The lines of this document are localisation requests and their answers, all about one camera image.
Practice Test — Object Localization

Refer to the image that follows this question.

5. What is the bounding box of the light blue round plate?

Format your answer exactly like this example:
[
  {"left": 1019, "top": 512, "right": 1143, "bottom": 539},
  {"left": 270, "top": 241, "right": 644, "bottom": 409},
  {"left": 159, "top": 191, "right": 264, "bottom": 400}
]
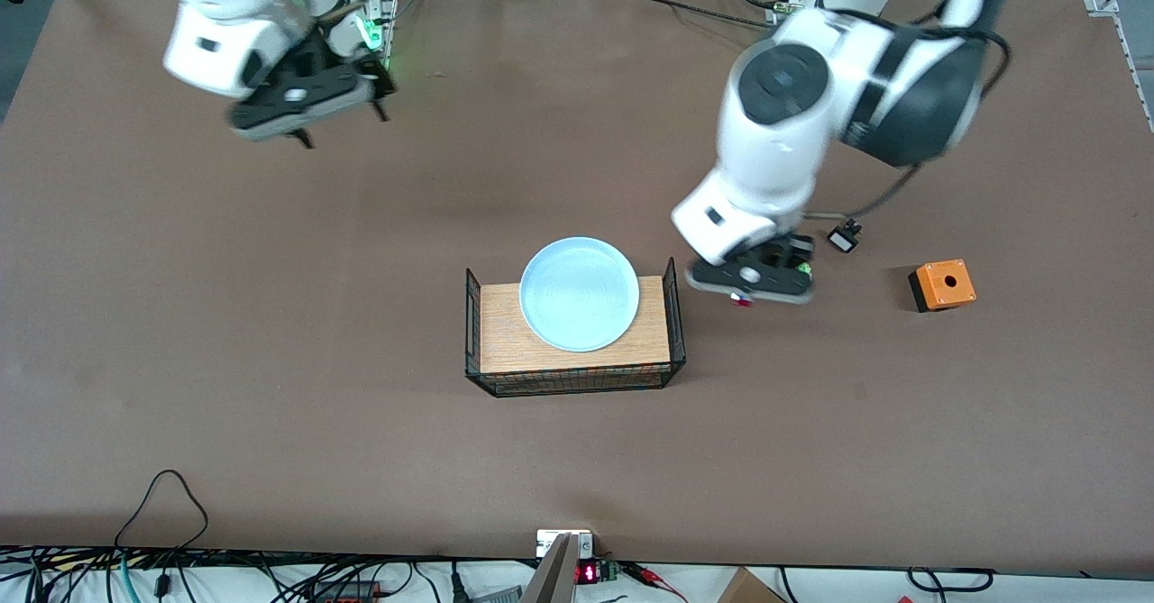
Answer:
[{"left": 519, "top": 237, "right": 641, "bottom": 353}]

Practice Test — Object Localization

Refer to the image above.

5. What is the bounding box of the brown cardboard piece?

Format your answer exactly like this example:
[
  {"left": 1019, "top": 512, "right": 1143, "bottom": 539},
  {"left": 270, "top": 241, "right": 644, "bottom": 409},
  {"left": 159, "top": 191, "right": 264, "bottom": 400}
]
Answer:
[{"left": 716, "top": 567, "right": 787, "bottom": 603}]

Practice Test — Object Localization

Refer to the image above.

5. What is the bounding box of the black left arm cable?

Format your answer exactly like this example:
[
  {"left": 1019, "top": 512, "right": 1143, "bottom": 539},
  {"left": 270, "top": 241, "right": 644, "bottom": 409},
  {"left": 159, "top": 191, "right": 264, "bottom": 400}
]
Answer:
[{"left": 792, "top": 0, "right": 1012, "bottom": 227}]

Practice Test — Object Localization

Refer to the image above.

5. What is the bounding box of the orange button enclosure box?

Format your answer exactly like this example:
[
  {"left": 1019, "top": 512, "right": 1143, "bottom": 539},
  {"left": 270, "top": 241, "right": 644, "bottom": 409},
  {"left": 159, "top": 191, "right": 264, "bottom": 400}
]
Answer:
[{"left": 907, "top": 259, "right": 977, "bottom": 314}]

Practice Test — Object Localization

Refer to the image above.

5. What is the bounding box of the black base power cable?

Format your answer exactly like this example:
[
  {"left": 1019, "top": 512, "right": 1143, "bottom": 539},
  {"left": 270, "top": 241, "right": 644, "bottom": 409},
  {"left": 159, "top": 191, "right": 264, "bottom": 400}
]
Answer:
[{"left": 613, "top": 0, "right": 778, "bottom": 29}]

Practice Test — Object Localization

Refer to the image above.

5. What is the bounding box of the black wire rack wooden top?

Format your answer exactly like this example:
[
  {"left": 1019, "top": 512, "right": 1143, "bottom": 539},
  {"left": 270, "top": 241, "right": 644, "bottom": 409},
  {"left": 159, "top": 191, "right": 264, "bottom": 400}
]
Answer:
[{"left": 464, "top": 257, "right": 687, "bottom": 397}]

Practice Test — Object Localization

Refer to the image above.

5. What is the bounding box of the red black probe wire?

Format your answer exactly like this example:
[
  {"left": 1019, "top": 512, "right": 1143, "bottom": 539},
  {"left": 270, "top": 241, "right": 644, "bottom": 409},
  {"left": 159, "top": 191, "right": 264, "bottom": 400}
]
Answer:
[{"left": 620, "top": 562, "right": 690, "bottom": 603}]

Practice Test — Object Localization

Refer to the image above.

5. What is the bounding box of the black coiled cable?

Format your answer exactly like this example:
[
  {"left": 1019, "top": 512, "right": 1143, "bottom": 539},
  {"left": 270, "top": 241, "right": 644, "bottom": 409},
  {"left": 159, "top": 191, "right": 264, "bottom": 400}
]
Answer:
[{"left": 905, "top": 567, "right": 998, "bottom": 594}]

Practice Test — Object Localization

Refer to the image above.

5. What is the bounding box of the thin black looped cable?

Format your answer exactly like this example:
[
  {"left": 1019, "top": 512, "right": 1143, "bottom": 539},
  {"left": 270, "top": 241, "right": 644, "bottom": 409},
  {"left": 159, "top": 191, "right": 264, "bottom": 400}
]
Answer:
[{"left": 113, "top": 470, "right": 210, "bottom": 552}]

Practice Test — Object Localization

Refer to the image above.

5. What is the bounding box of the silver metal camera bracket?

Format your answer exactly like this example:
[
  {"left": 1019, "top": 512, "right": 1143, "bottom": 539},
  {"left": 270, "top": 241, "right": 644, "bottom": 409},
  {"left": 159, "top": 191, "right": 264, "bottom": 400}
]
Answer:
[{"left": 521, "top": 529, "right": 595, "bottom": 603}]

